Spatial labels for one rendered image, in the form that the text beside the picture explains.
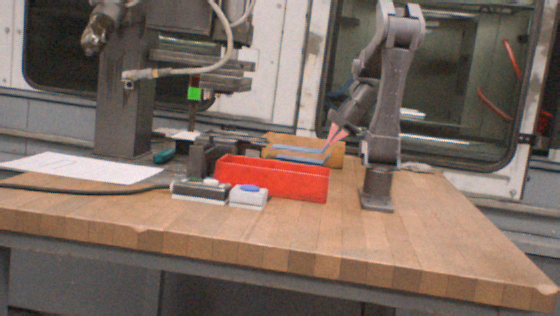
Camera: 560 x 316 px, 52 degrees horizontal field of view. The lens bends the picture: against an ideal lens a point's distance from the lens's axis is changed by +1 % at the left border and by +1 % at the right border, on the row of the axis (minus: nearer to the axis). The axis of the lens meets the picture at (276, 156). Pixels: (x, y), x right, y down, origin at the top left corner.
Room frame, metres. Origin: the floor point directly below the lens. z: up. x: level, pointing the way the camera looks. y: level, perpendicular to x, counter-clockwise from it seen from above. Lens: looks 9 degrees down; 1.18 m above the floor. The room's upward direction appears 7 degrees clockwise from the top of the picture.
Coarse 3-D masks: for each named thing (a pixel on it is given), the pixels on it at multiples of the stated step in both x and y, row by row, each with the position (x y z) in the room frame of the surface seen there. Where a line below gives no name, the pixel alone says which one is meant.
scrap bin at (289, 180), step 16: (224, 160) 1.30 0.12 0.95; (240, 160) 1.33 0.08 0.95; (256, 160) 1.33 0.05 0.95; (272, 160) 1.33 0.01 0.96; (224, 176) 1.22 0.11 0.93; (240, 176) 1.22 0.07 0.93; (256, 176) 1.21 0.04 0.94; (272, 176) 1.21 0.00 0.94; (288, 176) 1.21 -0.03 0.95; (304, 176) 1.20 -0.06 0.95; (320, 176) 1.20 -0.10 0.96; (272, 192) 1.21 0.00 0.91; (288, 192) 1.21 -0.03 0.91; (304, 192) 1.20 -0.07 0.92; (320, 192) 1.20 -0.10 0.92
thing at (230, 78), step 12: (240, 48) 1.48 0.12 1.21; (156, 60) 1.46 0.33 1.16; (168, 60) 1.46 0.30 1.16; (180, 60) 1.46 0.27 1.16; (192, 60) 1.45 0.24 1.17; (204, 60) 1.45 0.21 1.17; (216, 60) 1.45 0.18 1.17; (228, 60) 1.45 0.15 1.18; (240, 60) 1.44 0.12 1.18; (216, 72) 1.44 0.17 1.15; (228, 72) 1.44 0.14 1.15; (240, 72) 1.47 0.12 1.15; (204, 84) 1.38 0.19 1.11; (216, 84) 1.38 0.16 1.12; (228, 84) 1.38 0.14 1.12; (240, 84) 1.38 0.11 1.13; (204, 96) 1.41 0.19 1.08; (216, 96) 1.52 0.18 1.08; (228, 96) 1.46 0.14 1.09
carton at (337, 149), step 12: (288, 144) 1.69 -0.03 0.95; (300, 144) 1.69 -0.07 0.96; (312, 144) 1.69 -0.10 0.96; (324, 144) 1.68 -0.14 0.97; (336, 144) 1.80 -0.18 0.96; (264, 156) 1.70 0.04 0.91; (300, 156) 1.69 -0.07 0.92; (312, 156) 1.69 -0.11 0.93; (324, 156) 1.68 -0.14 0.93; (336, 156) 1.68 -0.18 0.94; (336, 168) 1.68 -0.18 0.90
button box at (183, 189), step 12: (180, 180) 1.12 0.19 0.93; (60, 192) 1.03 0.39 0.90; (72, 192) 1.03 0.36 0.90; (84, 192) 1.03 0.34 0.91; (96, 192) 1.04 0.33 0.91; (108, 192) 1.05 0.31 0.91; (120, 192) 1.06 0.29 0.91; (132, 192) 1.08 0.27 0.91; (180, 192) 1.09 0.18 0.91; (192, 192) 1.09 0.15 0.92; (204, 192) 1.09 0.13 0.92; (216, 192) 1.09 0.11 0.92; (228, 192) 1.12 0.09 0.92
